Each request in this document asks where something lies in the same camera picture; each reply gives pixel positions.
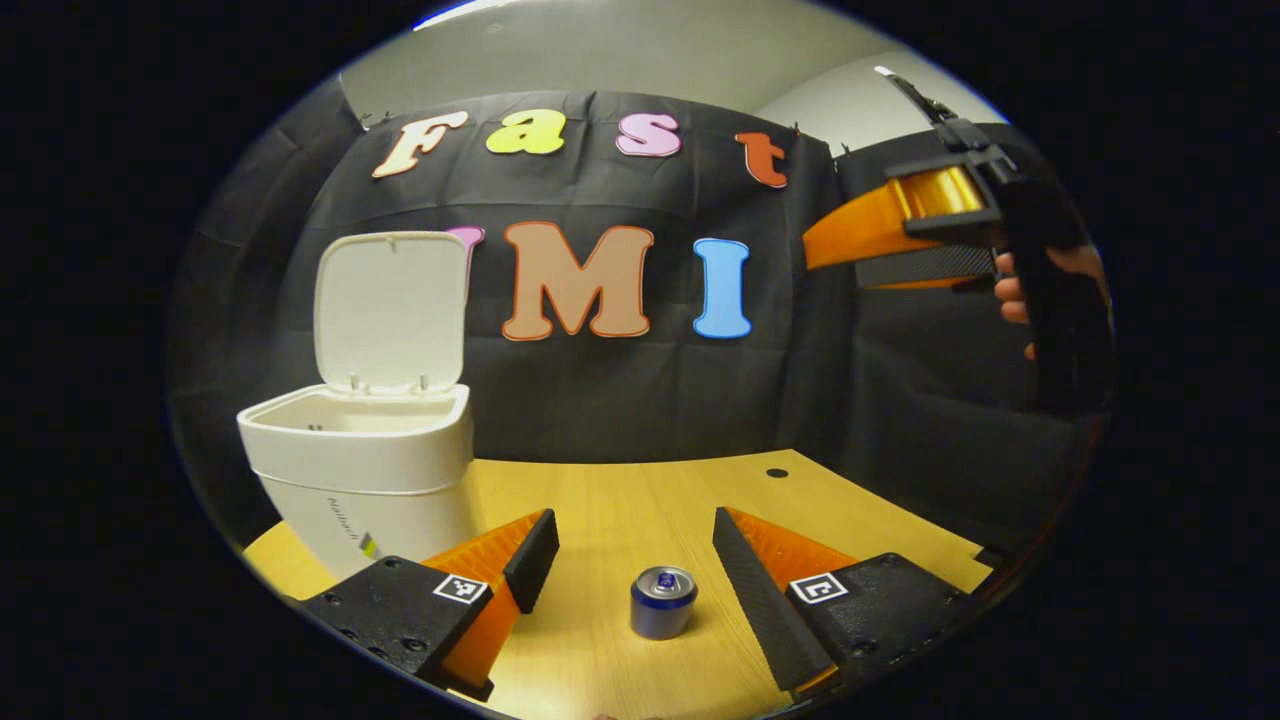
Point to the wooden desktop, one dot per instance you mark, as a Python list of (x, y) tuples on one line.
[(620, 510)]

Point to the ceiling light panel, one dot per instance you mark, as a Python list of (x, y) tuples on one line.
[(465, 12)]

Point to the silver blue pop can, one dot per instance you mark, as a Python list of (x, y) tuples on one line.
[(662, 605)]

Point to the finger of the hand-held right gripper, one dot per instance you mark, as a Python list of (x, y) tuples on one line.
[(860, 225)]

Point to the black backdrop cloth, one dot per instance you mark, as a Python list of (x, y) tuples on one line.
[(600, 400)]

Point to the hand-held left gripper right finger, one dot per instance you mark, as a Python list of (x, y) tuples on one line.
[(760, 600)]

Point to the white desktop garbage bin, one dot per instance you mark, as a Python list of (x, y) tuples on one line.
[(370, 450)]

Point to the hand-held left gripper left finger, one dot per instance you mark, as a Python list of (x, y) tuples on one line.
[(535, 560)]

